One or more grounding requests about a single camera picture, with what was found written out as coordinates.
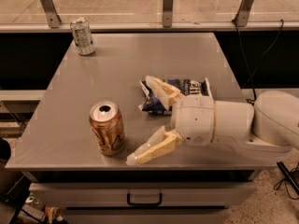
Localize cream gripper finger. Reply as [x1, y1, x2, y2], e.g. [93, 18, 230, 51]
[146, 76, 184, 107]
[126, 126, 183, 165]

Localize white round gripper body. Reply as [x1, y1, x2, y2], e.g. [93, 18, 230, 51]
[171, 95, 214, 146]

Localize orange soda can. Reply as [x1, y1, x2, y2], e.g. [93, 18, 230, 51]
[89, 101, 125, 156]

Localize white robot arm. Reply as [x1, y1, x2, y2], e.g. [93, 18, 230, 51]
[126, 76, 299, 165]

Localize white green 7up can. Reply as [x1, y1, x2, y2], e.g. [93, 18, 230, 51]
[70, 18, 94, 56]

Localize blue chip bag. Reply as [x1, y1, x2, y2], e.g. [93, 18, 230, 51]
[139, 78, 212, 115]

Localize grey drawer cabinet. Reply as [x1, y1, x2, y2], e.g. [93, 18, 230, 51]
[7, 33, 276, 224]

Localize clutter items on floor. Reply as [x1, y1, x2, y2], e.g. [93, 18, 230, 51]
[17, 194, 69, 224]

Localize black drawer handle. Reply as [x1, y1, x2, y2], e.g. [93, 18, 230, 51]
[126, 193, 163, 207]

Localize black hanging cable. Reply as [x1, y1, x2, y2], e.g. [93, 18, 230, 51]
[232, 18, 285, 103]

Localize middle metal railing bracket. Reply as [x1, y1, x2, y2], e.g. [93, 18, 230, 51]
[162, 0, 174, 28]

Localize metal railing bracket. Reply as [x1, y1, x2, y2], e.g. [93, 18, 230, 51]
[40, 0, 61, 28]
[234, 0, 254, 27]
[162, 0, 174, 28]

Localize black floor cable bundle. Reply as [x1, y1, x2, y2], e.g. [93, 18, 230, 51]
[273, 161, 299, 201]

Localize right metal railing bracket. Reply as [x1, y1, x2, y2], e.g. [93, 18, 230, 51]
[234, 0, 254, 27]

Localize left metal railing bracket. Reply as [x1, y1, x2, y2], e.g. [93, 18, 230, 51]
[40, 0, 61, 28]

